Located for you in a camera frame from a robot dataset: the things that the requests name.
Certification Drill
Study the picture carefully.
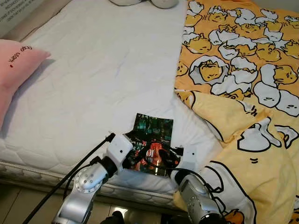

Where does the black robot leg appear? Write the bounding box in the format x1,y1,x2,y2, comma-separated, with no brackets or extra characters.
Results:
100,211,126,224

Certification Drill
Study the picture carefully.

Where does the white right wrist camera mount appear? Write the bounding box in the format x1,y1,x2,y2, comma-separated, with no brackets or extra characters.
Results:
179,145,199,171

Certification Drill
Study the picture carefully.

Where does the white bed mattress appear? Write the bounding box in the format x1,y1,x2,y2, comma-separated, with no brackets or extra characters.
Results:
0,0,226,196

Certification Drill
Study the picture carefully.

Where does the dark glossy book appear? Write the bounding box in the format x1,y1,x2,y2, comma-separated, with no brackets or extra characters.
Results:
125,112,175,177

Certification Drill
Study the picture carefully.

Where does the grey printed poster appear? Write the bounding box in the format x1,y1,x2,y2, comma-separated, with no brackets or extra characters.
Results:
0,0,46,25

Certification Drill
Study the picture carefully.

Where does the yellow egg cartoon duvet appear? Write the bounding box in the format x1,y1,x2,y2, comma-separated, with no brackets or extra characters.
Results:
172,0,299,224

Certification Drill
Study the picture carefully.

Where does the pink pillow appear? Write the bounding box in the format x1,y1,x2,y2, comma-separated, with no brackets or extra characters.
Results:
0,39,51,132

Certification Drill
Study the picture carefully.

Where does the grey white plush toy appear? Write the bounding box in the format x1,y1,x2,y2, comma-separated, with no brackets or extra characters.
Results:
148,0,180,9
109,0,146,7

